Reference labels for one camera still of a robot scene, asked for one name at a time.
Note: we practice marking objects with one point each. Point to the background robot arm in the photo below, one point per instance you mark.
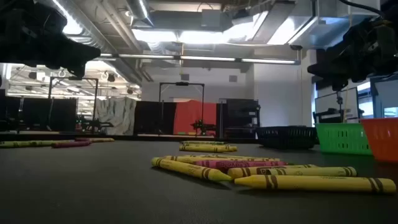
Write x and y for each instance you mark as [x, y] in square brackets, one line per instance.
[93, 124]
[202, 127]

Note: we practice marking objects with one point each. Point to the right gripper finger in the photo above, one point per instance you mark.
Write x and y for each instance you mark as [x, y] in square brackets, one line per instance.
[329, 68]
[339, 84]

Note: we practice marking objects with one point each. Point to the black table mat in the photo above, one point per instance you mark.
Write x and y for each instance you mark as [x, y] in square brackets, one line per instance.
[93, 186]

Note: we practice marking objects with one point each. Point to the black shelf rack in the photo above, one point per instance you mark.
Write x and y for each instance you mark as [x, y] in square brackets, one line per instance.
[239, 115]

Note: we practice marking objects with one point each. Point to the silver rectangular air duct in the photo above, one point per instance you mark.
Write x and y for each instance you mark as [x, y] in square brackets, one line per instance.
[311, 31]

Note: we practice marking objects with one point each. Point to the silver spiral air duct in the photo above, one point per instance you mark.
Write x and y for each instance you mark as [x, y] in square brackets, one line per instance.
[140, 11]

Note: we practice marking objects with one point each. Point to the black gantry frame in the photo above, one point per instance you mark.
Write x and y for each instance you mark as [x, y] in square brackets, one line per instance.
[182, 83]
[73, 78]

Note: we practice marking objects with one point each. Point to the white patterned backdrop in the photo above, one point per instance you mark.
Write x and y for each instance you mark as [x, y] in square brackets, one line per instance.
[116, 115]

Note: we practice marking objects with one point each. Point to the green plastic mesh basket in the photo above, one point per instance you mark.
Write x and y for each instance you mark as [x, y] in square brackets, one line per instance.
[342, 138]

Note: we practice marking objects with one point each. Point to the orange plastic mesh basket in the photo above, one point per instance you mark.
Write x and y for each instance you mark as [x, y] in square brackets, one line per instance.
[382, 140]

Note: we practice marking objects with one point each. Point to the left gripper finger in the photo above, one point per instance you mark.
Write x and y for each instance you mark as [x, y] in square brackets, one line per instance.
[77, 71]
[81, 53]

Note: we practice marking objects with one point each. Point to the black plastic mesh basket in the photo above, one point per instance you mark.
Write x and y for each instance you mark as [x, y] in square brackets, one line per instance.
[286, 137]

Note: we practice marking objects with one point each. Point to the pink crayon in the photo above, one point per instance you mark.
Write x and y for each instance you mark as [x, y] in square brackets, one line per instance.
[71, 144]
[236, 164]

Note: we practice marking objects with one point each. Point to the long ceiling light strip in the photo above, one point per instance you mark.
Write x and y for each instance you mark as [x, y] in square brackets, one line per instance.
[205, 58]

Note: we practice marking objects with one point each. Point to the red backdrop curtain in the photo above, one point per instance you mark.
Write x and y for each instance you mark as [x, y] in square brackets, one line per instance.
[208, 113]

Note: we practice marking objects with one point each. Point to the grey wall vent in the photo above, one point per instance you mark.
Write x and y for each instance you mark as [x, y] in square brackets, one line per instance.
[233, 78]
[184, 77]

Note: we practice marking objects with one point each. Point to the black backdrop panel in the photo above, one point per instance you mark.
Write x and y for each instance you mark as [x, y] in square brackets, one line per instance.
[152, 118]
[37, 113]

